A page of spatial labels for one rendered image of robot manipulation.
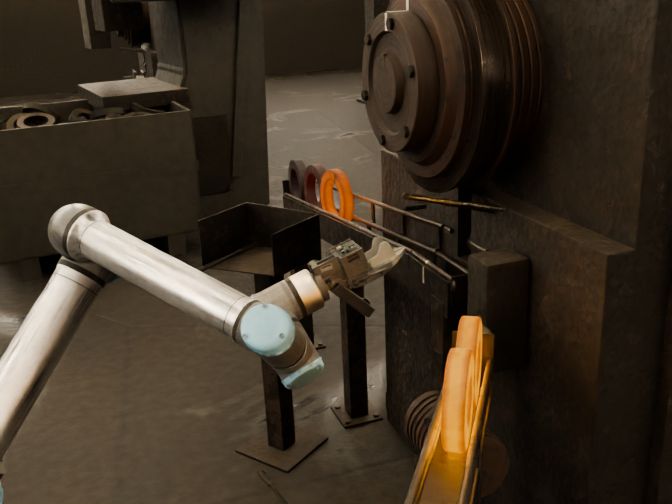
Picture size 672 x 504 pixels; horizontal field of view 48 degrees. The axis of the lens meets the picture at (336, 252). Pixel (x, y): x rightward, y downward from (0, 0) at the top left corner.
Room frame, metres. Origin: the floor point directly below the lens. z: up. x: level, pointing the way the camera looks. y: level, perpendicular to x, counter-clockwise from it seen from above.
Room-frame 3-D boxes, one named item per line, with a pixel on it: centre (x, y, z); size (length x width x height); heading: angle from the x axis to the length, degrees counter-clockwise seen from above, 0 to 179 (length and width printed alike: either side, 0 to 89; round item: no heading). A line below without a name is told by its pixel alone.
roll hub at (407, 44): (1.57, -0.14, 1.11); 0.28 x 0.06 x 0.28; 19
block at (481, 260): (1.39, -0.32, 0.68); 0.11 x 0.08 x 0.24; 109
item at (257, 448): (1.98, 0.21, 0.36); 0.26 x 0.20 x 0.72; 54
